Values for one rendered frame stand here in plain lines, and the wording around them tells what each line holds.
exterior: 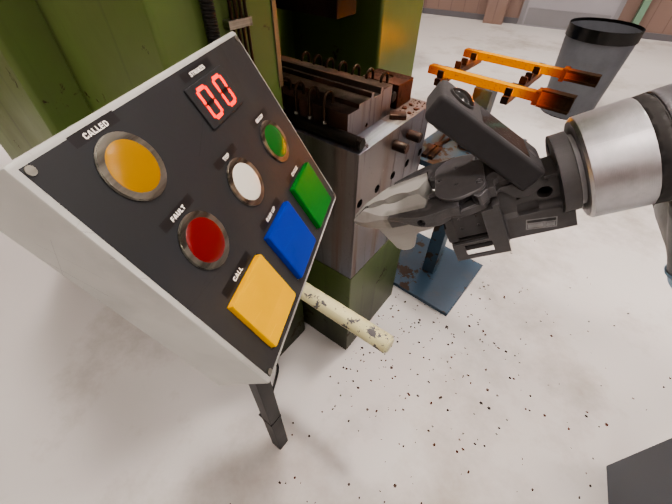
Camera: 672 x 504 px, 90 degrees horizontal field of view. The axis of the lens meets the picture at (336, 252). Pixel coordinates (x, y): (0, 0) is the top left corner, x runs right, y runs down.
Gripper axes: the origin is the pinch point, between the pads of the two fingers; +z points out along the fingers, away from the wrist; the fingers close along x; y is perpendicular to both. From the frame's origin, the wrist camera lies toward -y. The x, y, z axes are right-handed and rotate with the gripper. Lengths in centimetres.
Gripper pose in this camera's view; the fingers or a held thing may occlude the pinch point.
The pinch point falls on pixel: (362, 212)
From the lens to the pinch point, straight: 39.0
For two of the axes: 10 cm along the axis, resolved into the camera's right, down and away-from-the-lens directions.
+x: 2.1, -7.0, 6.9
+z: -8.5, 2.1, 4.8
